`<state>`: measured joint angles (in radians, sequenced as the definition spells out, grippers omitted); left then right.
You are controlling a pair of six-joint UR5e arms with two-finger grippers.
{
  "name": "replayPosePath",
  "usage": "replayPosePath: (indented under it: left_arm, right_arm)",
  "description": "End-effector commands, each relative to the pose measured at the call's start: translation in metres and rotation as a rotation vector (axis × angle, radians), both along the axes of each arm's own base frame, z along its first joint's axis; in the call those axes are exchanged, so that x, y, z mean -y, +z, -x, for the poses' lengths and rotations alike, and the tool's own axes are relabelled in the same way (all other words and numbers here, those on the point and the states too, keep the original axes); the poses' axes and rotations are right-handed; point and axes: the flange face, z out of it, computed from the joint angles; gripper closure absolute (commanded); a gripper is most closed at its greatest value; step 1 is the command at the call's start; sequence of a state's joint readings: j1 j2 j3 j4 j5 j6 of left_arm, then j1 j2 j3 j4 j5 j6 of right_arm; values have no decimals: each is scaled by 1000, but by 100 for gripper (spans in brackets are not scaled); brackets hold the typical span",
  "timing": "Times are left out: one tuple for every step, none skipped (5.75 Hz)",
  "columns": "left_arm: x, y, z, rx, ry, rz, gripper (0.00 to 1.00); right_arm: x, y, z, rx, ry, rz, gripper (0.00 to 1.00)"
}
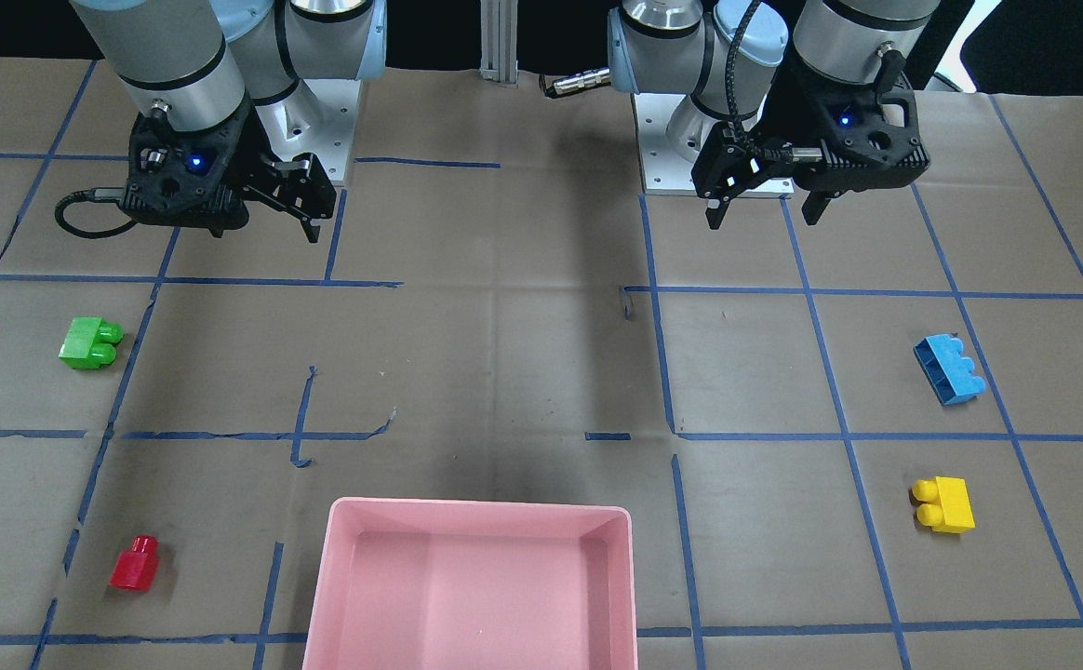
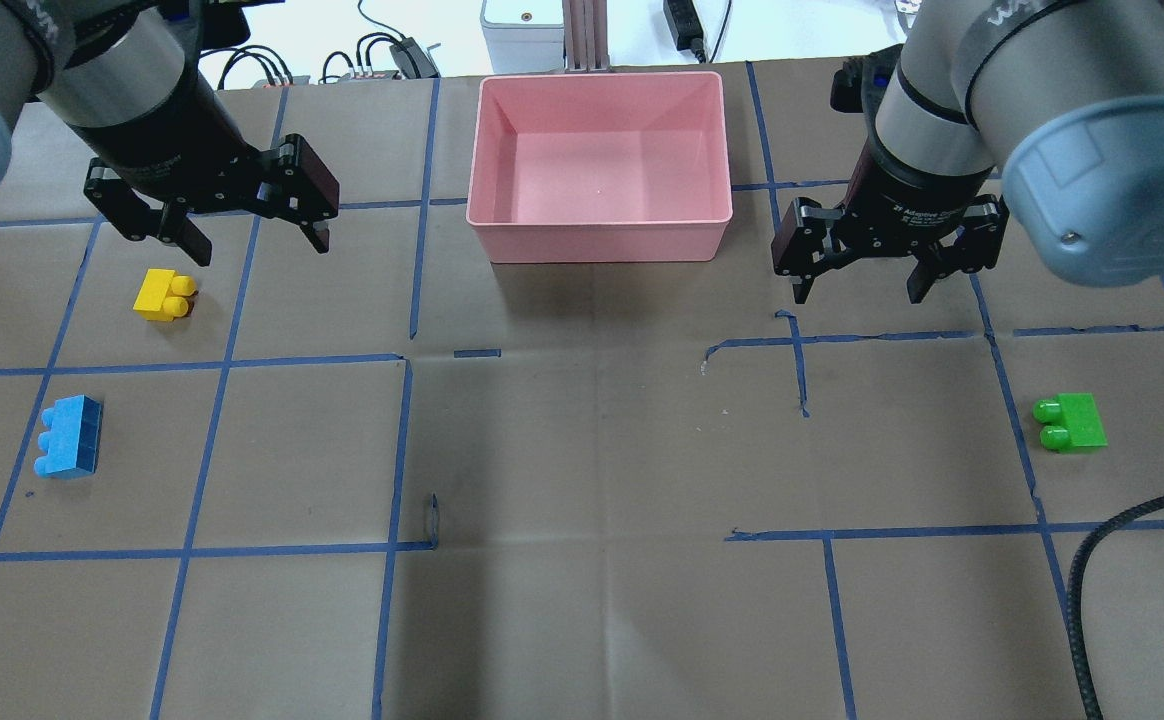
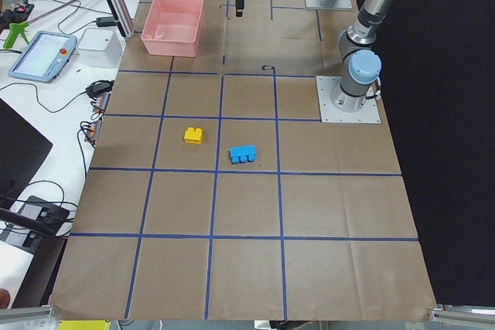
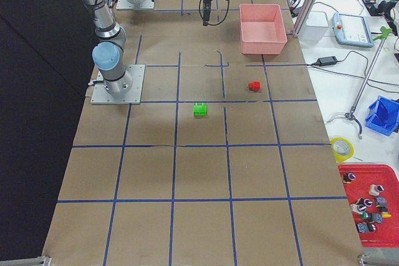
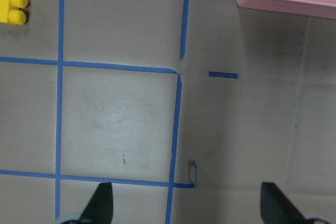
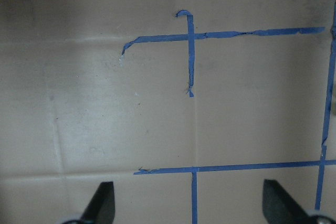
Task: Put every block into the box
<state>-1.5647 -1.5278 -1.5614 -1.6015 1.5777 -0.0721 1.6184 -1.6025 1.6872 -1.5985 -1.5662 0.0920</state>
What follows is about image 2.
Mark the pink plastic box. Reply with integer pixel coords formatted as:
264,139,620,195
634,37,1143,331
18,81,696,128
466,70,733,264

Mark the black cable bundle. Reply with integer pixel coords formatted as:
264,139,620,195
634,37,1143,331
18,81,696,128
214,30,441,91

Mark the aluminium profile post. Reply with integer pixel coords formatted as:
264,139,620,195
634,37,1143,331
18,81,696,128
562,0,611,73

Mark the green toy block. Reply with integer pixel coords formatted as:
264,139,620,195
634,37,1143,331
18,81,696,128
1031,392,1108,454

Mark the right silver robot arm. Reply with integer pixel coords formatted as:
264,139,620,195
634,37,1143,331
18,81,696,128
771,1,1164,304

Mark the black power adapter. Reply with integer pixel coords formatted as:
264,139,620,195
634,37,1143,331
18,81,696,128
661,0,707,60

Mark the black braided cable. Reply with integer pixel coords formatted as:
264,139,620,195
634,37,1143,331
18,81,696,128
1067,483,1164,720

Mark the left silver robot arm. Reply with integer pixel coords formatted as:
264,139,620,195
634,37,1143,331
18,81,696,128
0,1,340,266

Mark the yellow toy block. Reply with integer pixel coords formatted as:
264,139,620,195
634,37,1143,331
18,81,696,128
132,268,199,322

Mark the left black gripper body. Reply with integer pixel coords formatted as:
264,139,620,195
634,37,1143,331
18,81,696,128
70,67,261,215

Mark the grey control box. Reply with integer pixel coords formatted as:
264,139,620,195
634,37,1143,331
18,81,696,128
480,1,565,74

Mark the blue toy block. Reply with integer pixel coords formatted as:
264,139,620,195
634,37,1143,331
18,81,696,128
33,395,102,480

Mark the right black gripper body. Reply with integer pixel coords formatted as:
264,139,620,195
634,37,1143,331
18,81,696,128
842,135,992,252

